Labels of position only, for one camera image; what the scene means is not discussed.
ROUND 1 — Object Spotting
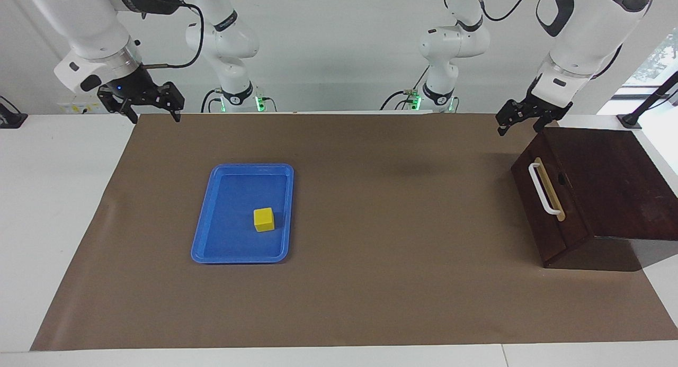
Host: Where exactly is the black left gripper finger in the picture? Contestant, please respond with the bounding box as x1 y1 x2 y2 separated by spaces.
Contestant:
495 99 531 137
532 112 555 134

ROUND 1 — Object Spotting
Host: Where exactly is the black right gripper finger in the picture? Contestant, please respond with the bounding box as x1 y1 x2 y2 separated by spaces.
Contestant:
158 82 185 123
97 88 139 125

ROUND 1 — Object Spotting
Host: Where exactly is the white drawer handle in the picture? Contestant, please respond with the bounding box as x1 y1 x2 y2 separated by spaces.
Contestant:
528 162 564 216

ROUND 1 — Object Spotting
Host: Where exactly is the dark wood drawer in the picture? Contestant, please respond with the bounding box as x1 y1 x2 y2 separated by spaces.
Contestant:
515 129 593 254

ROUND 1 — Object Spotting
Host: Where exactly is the yellow cube block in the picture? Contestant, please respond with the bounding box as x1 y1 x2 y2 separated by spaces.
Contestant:
253 207 276 233

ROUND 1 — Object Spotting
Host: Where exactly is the dark wood drawer cabinet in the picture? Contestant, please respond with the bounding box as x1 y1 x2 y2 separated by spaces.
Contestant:
511 126 678 270

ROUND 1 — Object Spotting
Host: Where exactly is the bright window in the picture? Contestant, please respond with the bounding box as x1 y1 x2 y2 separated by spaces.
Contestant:
620 31 678 89

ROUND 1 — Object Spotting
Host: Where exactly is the blue plastic tray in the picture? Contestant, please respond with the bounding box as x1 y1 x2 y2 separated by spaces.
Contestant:
191 163 295 265

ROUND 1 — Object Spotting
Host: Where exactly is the brown paper table mat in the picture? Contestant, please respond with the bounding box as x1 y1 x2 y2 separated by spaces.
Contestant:
30 113 678 352

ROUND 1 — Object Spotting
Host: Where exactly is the black arm base cable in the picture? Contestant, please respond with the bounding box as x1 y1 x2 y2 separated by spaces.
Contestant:
380 90 411 111
200 89 223 113

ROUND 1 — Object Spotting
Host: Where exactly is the white wall socket box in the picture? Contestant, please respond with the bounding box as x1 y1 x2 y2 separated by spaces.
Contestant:
57 96 106 114

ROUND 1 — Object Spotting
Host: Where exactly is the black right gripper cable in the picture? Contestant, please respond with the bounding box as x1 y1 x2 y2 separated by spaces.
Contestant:
140 2 206 70

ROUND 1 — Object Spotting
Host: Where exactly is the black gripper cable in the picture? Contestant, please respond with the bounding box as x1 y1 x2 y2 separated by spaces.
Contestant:
140 2 206 70
477 0 536 23

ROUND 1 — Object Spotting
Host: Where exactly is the black camera stand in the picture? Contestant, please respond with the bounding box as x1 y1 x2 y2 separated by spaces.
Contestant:
617 70 678 129

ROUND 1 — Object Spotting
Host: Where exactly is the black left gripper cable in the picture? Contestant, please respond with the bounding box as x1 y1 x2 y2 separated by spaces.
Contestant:
477 0 536 23

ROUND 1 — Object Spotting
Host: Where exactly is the thin black base cable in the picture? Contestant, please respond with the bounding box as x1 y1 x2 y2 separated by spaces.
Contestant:
411 65 430 92

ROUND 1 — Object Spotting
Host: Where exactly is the black clamp mount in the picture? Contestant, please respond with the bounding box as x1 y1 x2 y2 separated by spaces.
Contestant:
0 96 28 129

